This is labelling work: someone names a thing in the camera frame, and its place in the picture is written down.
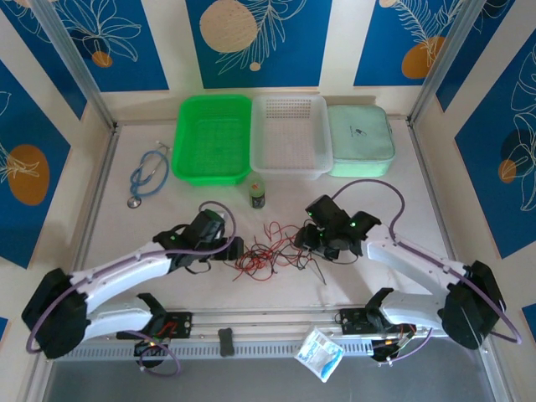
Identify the red cable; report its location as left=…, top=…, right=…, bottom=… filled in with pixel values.
left=261, top=220, right=295, bottom=252
left=234, top=244, right=269, bottom=282
left=255, top=246, right=303, bottom=277

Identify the black cable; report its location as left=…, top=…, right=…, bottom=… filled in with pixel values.
left=288, top=246, right=328, bottom=286
left=250, top=228, right=307, bottom=271

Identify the mint green zip pouch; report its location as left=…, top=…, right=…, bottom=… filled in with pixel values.
left=326, top=104, right=397, bottom=178

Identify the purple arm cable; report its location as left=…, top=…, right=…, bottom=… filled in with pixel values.
left=27, top=200, right=238, bottom=378
left=332, top=179, right=523, bottom=369

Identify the white and blue plastic packet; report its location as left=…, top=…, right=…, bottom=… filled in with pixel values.
left=294, top=326, right=344, bottom=383

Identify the slotted grey cable duct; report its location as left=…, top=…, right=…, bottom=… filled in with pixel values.
left=54, top=339, right=374, bottom=362

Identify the small green-capped bottle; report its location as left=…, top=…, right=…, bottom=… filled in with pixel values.
left=246, top=173, right=265, bottom=209

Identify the aluminium frame post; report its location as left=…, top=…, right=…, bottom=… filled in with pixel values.
left=408, top=0, right=482, bottom=125
left=31, top=0, right=119, bottom=131

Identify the black bone-shaped clip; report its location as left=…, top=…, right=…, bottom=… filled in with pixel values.
left=217, top=327, right=235, bottom=358

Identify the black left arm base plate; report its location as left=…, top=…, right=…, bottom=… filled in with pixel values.
left=116, top=310, right=194, bottom=341

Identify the blue stethoscope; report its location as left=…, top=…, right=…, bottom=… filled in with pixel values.
left=126, top=140, right=173, bottom=209

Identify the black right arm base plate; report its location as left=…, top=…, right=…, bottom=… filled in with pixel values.
left=338, top=307, right=415, bottom=336

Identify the white plastic mesh basket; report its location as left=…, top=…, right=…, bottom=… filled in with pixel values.
left=250, top=94, right=335, bottom=181

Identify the green plastic basket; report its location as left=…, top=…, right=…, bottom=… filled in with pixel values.
left=171, top=94, right=253, bottom=188

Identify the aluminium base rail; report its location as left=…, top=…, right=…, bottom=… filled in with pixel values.
left=37, top=308, right=491, bottom=341

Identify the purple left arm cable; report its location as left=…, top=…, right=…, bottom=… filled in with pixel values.
left=27, top=200, right=238, bottom=378

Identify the white table mat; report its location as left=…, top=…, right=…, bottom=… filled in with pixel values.
left=79, top=121, right=466, bottom=313

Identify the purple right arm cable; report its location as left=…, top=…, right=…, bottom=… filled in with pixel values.
left=332, top=179, right=523, bottom=369

